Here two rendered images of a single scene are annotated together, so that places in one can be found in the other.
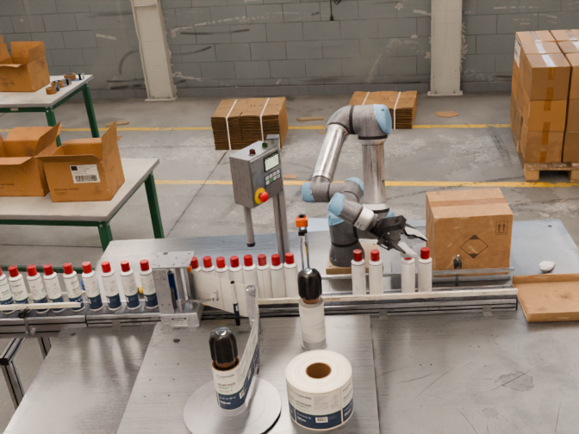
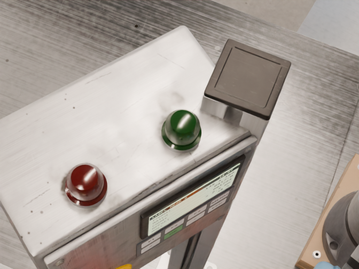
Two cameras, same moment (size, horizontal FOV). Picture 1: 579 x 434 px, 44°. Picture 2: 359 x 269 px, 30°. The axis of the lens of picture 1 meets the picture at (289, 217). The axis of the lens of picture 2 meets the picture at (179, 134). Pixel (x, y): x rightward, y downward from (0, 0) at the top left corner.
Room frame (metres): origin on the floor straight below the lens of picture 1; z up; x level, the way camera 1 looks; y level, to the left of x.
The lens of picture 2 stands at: (2.26, 0.04, 1.87)
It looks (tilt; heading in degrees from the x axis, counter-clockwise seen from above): 66 degrees down; 9
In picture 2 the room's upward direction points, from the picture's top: 9 degrees clockwise
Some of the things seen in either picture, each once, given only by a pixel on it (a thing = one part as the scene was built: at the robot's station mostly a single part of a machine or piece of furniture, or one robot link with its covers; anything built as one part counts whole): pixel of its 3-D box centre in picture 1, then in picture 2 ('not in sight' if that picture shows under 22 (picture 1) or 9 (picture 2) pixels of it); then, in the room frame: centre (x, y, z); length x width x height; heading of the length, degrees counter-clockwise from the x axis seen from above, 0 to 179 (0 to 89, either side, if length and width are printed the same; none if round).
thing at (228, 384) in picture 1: (227, 370); not in sight; (1.74, 0.23, 1.04); 0.09 x 0.09 x 0.29
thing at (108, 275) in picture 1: (110, 285); not in sight; (2.38, 0.71, 0.98); 0.05 x 0.05 x 0.20
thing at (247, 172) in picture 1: (257, 174); (121, 183); (2.41, 0.10, 1.38); 0.17 x 0.10 x 0.19; 140
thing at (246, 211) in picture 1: (248, 221); not in sight; (2.43, 0.16, 1.18); 0.04 x 0.04 x 0.21
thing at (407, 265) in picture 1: (407, 273); not in sight; (2.28, -0.42, 0.98); 0.05 x 0.05 x 0.20
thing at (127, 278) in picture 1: (129, 284); not in sight; (2.38, 0.64, 0.98); 0.05 x 0.05 x 0.20
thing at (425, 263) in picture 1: (425, 272); not in sight; (2.27, -0.48, 0.98); 0.05 x 0.05 x 0.20
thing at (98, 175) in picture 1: (84, 160); not in sight; (3.79, 1.12, 0.97); 0.51 x 0.39 x 0.37; 172
